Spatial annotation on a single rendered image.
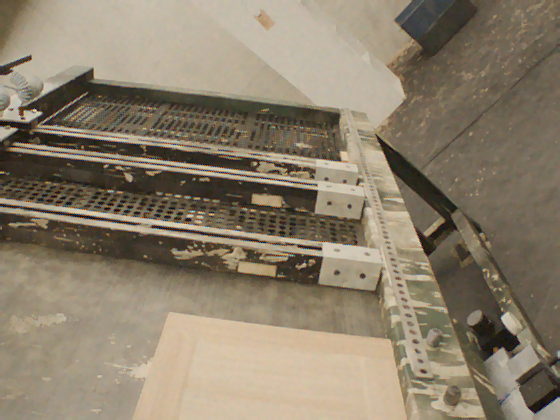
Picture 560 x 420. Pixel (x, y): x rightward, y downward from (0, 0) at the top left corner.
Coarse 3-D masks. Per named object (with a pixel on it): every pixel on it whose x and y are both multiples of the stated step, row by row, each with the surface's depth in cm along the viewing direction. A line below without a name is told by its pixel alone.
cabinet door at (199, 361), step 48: (192, 336) 90; (240, 336) 91; (288, 336) 93; (336, 336) 95; (144, 384) 78; (192, 384) 80; (240, 384) 81; (288, 384) 83; (336, 384) 84; (384, 384) 85
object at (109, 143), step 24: (24, 96) 152; (24, 120) 150; (48, 144) 155; (72, 144) 155; (96, 144) 155; (120, 144) 154; (144, 144) 154; (168, 144) 156; (192, 144) 159; (240, 168) 157; (264, 168) 157; (288, 168) 156; (312, 168) 156; (336, 168) 156
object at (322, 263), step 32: (0, 224) 109; (32, 224) 109; (64, 224) 108; (96, 224) 109; (128, 224) 112; (160, 224) 112; (128, 256) 111; (160, 256) 111; (192, 256) 111; (224, 256) 110; (256, 256) 110; (288, 256) 110; (320, 256) 110; (352, 256) 111
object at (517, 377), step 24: (480, 312) 95; (456, 336) 94; (480, 336) 97; (504, 336) 94; (480, 360) 94; (504, 360) 89; (528, 360) 82; (552, 360) 82; (480, 384) 84; (504, 384) 86; (528, 384) 79; (552, 384) 75; (504, 408) 82; (528, 408) 76; (552, 408) 72
